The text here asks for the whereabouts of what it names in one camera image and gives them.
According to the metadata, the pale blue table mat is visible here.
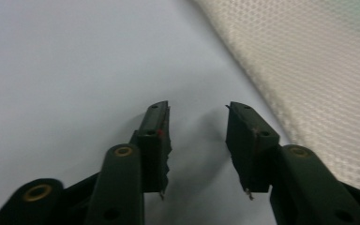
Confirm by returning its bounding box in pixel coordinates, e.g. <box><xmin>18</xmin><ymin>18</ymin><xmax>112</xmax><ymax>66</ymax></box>
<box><xmin>0</xmin><ymin>0</ymin><xmax>294</xmax><ymax>225</ymax></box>

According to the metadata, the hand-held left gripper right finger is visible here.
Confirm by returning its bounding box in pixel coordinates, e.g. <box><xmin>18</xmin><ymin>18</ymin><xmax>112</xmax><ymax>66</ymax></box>
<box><xmin>225</xmin><ymin>101</ymin><xmax>280</xmax><ymax>201</ymax></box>

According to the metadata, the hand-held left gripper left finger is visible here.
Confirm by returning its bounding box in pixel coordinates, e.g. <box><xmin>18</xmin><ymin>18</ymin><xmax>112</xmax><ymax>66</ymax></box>
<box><xmin>130</xmin><ymin>100</ymin><xmax>173</xmax><ymax>201</ymax></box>

